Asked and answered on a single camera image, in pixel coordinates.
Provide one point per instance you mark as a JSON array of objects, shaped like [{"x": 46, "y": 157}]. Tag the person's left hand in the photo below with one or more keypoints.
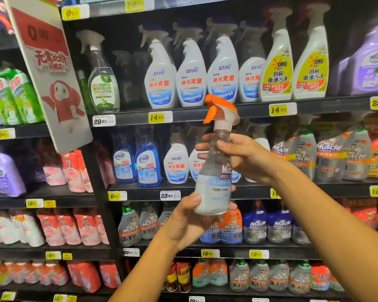
[{"x": 182, "y": 226}]

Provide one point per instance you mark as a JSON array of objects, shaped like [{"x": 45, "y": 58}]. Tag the person's right hand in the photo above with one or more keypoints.
[{"x": 255, "y": 160}]

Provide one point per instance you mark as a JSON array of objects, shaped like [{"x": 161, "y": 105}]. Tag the person's right middle finger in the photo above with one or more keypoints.
[{"x": 201, "y": 147}]

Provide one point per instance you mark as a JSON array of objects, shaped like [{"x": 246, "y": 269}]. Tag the person's left thumb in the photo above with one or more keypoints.
[{"x": 191, "y": 202}]

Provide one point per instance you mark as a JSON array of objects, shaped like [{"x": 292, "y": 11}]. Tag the person's right thumb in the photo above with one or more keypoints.
[{"x": 228, "y": 147}]

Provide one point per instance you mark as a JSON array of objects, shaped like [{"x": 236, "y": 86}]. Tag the clear orange-trigger spray bottle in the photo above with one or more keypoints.
[{"x": 212, "y": 188}]

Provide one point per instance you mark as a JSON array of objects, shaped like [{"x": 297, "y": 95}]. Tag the person's right forearm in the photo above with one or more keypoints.
[{"x": 327, "y": 235}]

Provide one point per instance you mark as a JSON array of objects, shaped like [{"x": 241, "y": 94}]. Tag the person's left forearm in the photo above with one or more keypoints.
[{"x": 145, "y": 270}]

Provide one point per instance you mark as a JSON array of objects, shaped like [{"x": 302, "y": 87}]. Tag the white blue-label spray bottle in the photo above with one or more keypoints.
[
  {"x": 191, "y": 78},
  {"x": 176, "y": 166},
  {"x": 223, "y": 75},
  {"x": 160, "y": 81},
  {"x": 251, "y": 78},
  {"x": 195, "y": 168}
]

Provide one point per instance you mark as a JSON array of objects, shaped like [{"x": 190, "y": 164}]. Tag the white price tag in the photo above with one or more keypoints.
[
  {"x": 104, "y": 120},
  {"x": 260, "y": 300},
  {"x": 197, "y": 299},
  {"x": 170, "y": 195},
  {"x": 131, "y": 252}
]

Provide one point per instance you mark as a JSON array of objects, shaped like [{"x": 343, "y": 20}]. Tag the grey green-cap spray bottle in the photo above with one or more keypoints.
[
  {"x": 259, "y": 278},
  {"x": 148, "y": 223},
  {"x": 239, "y": 278},
  {"x": 279, "y": 276},
  {"x": 300, "y": 279},
  {"x": 165, "y": 216},
  {"x": 129, "y": 229}
]

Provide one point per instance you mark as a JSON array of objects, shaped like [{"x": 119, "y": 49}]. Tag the black metal store shelf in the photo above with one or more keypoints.
[
  {"x": 28, "y": 131},
  {"x": 208, "y": 110}
]

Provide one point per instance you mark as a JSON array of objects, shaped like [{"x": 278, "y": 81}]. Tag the blue-label cleaner bottle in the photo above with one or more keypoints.
[{"x": 210, "y": 235}]

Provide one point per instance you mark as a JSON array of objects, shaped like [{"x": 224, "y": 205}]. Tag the orange-label cleaner bottle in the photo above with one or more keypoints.
[{"x": 231, "y": 229}]

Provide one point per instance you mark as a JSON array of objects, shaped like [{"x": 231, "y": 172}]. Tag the blue glass cleaner bottle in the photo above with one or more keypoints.
[
  {"x": 148, "y": 169},
  {"x": 124, "y": 166}
]

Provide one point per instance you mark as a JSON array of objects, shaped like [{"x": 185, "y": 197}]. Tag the orange-top cleaner bottle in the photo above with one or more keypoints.
[
  {"x": 218, "y": 273},
  {"x": 201, "y": 275}
]

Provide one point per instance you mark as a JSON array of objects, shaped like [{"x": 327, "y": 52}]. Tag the red yellow spray can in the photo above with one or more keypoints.
[
  {"x": 184, "y": 278},
  {"x": 172, "y": 278}
]

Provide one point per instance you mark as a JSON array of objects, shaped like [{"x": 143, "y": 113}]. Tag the white yellow-label spray bottle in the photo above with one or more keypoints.
[
  {"x": 311, "y": 72},
  {"x": 276, "y": 75}
]

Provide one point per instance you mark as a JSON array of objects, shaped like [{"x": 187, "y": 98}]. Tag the dark red refill pouch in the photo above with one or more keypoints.
[{"x": 105, "y": 168}]

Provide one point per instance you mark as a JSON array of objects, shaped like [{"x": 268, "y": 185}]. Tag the dim clear spray bottle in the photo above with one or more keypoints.
[{"x": 126, "y": 81}]

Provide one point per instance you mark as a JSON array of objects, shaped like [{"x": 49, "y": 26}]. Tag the pink refill pouch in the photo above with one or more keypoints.
[
  {"x": 72, "y": 172},
  {"x": 54, "y": 174},
  {"x": 85, "y": 172}
]

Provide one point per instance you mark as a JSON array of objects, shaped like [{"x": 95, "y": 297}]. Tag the clear green-label spray bottle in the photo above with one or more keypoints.
[{"x": 103, "y": 88}]

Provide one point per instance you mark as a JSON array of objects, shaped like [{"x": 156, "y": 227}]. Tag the dark green bottle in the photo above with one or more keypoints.
[{"x": 84, "y": 94}]

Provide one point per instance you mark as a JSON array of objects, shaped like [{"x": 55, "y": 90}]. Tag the row of pink white pouches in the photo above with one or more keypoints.
[{"x": 50, "y": 229}]

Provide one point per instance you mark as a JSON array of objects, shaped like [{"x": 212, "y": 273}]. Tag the red refill packs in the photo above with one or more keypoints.
[{"x": 370, "y": 216}]

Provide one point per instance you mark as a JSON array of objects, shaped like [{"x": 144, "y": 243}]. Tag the row of orange pink pouches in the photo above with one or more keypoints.
[{"x": 50, "y": 275}]

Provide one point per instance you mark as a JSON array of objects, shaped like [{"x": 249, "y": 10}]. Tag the large purple detergent bottle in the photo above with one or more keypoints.
[{"x": 370, "y": 65}]

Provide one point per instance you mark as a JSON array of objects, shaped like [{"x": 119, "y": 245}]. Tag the white red promotional sign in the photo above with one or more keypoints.
[{"x": 50, "y": 75}]

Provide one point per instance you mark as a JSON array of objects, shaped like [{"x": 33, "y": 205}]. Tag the green refill pouch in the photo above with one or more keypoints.
[
  {"x": 26, "y": 97},
  {"x": 4, "y": 103}
]

